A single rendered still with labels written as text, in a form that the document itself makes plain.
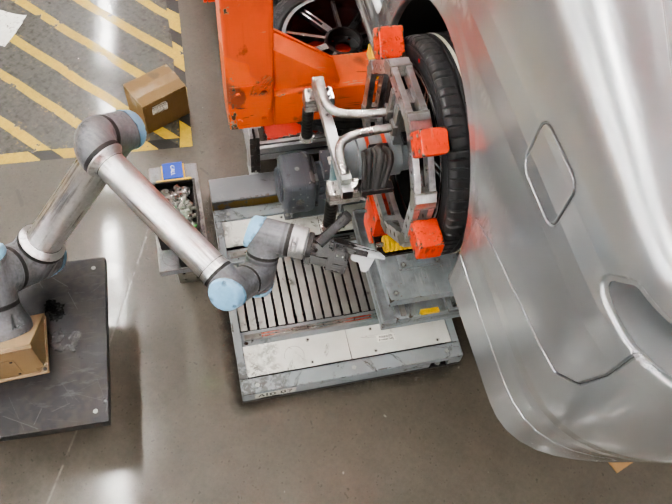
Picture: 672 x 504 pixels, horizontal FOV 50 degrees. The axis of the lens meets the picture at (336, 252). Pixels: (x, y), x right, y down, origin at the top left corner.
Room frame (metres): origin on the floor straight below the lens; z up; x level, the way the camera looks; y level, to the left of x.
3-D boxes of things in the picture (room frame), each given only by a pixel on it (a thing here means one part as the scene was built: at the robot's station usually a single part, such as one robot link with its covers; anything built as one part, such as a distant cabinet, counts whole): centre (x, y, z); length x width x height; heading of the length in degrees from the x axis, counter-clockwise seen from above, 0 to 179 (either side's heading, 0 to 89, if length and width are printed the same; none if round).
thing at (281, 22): (2.22, 0.09, 0.39); 0.66 x 0.66 x 0.24
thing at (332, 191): (1.16, 0.00, 0.93); 0.09 x 0.05 x 0.05; 109
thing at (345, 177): (1.25, -0.05, 1.03); 0.19 x 0.18 x 0.11; 109
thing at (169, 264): (1.31, 0.55, 0.44); 0.43 x 0.17 x 0.03; 19
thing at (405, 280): (1.44, -0.30, 0.32); 0.40 x 0.30 x 0.28; 19
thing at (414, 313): (1.44, -0.30, 0.13); 0.50 x 0.36 x 0.10; 19
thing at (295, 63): (1.86, 0.07, 0.69); 0.52 x 0.17 x 0.35; 109
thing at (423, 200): (1.39, -0.13, 0.85); 0.54 x 0.07 x 0.54; 19
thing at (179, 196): (1.27, 0.54, 0.51); 0.20 x 0.14 x 0.13; 18
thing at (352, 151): (1.36, -0.07, 0.85); 0.21 x 0.14 x 0.14; 109
